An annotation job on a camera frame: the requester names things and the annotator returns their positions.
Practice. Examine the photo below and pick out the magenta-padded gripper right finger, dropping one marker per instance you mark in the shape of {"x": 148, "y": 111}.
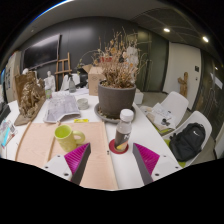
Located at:
{"x": 147, "y": 159}

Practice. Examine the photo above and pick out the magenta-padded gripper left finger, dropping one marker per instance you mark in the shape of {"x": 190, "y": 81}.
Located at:
{"x": 76, "y": 159}

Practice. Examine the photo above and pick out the clear drink bottle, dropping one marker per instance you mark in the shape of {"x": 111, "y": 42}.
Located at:
{"x": 122, "y": 135}

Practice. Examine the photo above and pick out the yellow-green mug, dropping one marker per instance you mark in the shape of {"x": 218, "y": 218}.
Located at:
{"x": 65, "y": 136}

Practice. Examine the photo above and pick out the flat round red coaster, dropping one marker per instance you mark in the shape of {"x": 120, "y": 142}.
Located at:
{"x": 111, "y": 146}

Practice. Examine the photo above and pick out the small yellow tag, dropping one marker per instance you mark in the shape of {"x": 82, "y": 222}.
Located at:
{"x": 81, "y": 120}

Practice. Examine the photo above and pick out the black backpack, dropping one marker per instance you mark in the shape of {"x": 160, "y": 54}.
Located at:
{"x": 186, "y": 141}

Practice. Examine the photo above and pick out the beige wooden board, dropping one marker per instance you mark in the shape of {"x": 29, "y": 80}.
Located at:
{"x": 33, "y": 143}

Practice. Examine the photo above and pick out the stack of papers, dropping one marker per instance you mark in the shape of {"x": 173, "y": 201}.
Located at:
{"x": 160, "y": 115}

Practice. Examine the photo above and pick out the grey plant saucer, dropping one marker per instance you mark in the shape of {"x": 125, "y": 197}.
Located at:
{"x": 100, "y": 115}

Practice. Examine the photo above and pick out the open grey printed booklet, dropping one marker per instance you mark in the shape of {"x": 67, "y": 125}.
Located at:
{"x": 61, "y": 108}

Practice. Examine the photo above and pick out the small round glass jar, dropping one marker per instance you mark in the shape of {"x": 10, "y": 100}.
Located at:
{"x": 83, "y": 104}

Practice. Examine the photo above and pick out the white storage box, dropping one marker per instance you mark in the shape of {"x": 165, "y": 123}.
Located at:
{"x": 139, "y": 96}

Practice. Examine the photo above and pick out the white chair with green cushion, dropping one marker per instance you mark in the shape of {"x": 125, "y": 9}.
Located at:
{"x": 200, "y": 116}
{"x": 178, "y": 101}

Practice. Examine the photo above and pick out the dried plant in grey pot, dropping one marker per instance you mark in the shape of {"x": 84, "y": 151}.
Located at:
{"x": 116, "y": 100}

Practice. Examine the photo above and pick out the grey spray bottle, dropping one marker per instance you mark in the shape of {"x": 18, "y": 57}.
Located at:
{"x": 72, "y": 86}

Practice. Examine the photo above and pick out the colourful printed booklet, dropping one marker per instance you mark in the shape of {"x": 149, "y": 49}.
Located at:
{"x": 6, "y": 131}

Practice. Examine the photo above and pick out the brown cardboard box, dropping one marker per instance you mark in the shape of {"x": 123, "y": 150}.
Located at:
{"x": 95, "y": 80}

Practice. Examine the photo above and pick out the white plaster figurine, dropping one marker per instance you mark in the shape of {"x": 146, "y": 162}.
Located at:
{"x": 50, "y": 81}

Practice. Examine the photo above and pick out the wooden figure sculpture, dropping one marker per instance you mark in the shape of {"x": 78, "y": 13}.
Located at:
{"x": 183, "y": 85}

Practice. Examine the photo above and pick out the black desktop device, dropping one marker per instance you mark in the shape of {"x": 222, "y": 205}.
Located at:
{"x": 4, "y": 111}

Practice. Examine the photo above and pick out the wooden easel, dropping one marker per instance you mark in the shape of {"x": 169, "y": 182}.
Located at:
{"x": 63, "y": 70}

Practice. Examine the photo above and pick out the tall white plaster statue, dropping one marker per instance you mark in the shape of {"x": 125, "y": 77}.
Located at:
{"x": 132, "y": 58}

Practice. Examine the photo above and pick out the beige cabinet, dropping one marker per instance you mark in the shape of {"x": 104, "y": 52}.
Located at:
{"x": 12, "y": 76}

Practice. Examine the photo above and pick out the round ceiling spotlight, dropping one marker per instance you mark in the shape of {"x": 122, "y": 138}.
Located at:
{"x": 205, "y": 39}
{"x": 166, "y": 30}

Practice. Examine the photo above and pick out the long ceiling light strip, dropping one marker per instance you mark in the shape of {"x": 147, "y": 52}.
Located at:
{"x": 53, "y": 7}

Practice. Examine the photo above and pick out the black wall screen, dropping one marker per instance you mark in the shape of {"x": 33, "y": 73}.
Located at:
{"x": 41, "y": 51}

